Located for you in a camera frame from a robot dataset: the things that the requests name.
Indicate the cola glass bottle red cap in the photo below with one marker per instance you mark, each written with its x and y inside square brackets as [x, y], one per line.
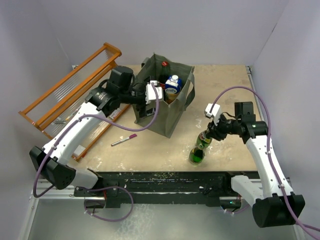
[165, 73]

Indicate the pink white marker pen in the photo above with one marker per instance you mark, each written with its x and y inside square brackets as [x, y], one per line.
[123, 140]

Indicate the green glass bottle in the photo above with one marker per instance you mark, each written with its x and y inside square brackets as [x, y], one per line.
[204, 139]
[196, 155]

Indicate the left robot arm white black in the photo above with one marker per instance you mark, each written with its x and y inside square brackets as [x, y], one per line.
[52, 161]

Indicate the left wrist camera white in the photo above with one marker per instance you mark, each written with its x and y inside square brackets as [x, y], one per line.
[153, 91]

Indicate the small red white box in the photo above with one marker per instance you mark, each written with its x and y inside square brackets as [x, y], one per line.
[114, 114]

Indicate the green glass bottle front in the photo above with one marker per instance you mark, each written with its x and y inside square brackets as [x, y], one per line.
[196, 155]

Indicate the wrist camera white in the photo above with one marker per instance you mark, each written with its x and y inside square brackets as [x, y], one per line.
[153, 91]
[213, 111]

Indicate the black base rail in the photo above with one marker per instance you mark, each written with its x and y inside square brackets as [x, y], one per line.
[209, 188]

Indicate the blue yellow juice carton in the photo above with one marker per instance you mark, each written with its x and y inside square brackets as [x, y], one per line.
[172, 89]

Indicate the orange wooden rack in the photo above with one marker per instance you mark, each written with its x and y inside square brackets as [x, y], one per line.
[51, 112]

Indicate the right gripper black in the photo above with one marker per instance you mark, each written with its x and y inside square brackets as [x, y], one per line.
[215, 131]

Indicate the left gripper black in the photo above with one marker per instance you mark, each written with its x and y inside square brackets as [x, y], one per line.
[142, 108]

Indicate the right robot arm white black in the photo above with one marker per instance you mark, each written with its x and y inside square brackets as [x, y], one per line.
[274, 203]

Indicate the green canvas bag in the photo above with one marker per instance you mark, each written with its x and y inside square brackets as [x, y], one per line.
[169, 114]

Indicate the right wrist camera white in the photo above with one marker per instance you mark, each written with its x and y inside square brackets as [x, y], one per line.
[213, 111]

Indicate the aluminium frame rail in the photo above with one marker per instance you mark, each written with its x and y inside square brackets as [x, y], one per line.
[74, 214]

